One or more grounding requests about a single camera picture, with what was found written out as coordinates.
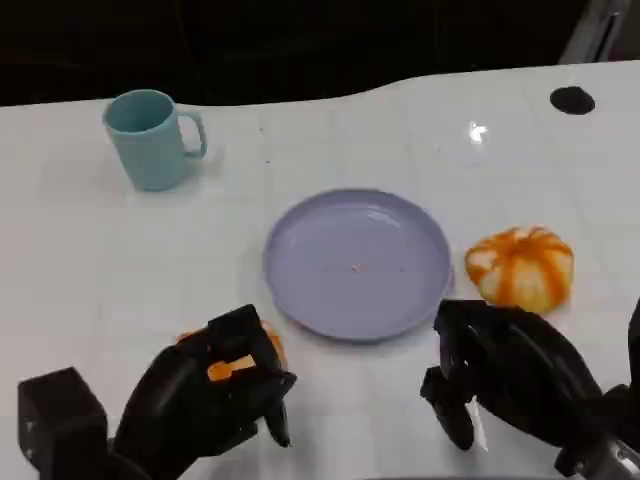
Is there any orange and white bread roll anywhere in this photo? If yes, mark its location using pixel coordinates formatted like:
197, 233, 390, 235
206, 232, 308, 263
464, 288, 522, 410
464, 225, 575, 316

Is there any pale green mug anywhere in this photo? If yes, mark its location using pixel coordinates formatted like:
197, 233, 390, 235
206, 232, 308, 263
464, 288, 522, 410
102, 89, 209, 193

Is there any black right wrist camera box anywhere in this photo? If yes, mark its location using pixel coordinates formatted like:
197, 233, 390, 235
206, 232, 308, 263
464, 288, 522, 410
625, 297, 640, 384

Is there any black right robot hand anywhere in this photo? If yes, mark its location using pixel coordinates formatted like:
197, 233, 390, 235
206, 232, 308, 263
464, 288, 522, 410
419, 298, 610, 452

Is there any black table cable hole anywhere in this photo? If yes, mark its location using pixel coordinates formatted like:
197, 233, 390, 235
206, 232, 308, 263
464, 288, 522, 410
549, 86, 597, 117

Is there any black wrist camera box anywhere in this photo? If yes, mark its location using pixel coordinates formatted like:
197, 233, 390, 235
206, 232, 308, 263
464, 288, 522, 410
17, 366, 110, 480
625, 297, 640, 384

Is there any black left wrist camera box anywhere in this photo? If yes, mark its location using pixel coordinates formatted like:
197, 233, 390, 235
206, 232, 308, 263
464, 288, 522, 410
17, 366, 110, 480

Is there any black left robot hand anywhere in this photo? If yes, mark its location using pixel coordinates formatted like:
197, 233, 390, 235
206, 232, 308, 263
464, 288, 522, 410
111, 303, 298, 480

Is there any lilac plate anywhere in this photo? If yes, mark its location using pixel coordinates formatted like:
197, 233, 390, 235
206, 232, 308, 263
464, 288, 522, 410
262, 187, 455, 344

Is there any orange toy bread roll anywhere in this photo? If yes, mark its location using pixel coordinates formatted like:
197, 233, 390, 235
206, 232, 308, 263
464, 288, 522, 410
175, 320, 290, 385

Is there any grey metal furniture frame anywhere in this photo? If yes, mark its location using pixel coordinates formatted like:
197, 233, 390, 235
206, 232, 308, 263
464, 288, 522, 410
557, 0, 635, 65

